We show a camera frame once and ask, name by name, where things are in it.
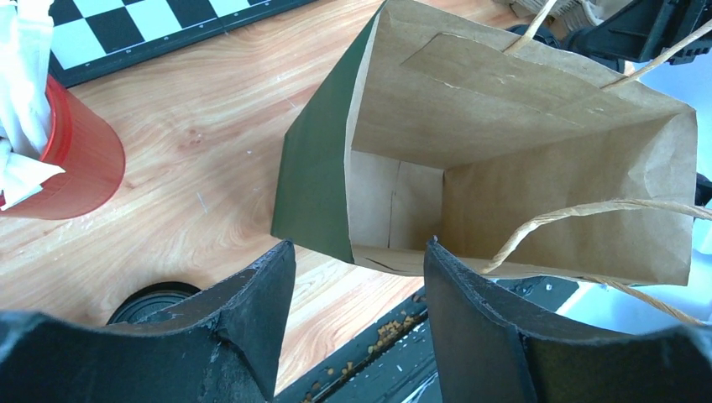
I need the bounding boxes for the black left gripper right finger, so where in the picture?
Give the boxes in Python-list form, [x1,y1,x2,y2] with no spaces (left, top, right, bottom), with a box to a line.
[423,240,711,402]

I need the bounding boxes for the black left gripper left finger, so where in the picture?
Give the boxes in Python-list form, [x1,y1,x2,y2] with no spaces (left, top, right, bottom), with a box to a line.
[1,241,296,402]

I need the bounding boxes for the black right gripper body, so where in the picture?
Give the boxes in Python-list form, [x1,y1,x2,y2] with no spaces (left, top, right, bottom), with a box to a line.
[563,0,711,65]

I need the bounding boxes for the green paper bag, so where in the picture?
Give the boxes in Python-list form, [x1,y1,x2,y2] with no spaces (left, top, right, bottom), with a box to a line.
[270,0,712,327]

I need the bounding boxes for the cardboard cup carrier tray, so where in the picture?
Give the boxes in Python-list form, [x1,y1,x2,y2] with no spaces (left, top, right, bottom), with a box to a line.
[498,0,631,31]

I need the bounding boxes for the black lid stack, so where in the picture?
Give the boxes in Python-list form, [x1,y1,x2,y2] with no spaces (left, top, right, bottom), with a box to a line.
[107,281,202,325]

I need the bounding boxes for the red straw holder cup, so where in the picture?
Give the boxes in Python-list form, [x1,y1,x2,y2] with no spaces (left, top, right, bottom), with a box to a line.
[1,76,126,220]

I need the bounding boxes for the black white chessboard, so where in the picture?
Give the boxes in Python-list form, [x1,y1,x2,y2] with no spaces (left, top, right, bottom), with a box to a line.
[49,0,309,88]

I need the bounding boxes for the white wrapped straws bundle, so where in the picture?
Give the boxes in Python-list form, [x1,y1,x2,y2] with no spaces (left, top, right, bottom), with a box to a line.
[1,1,65,211]

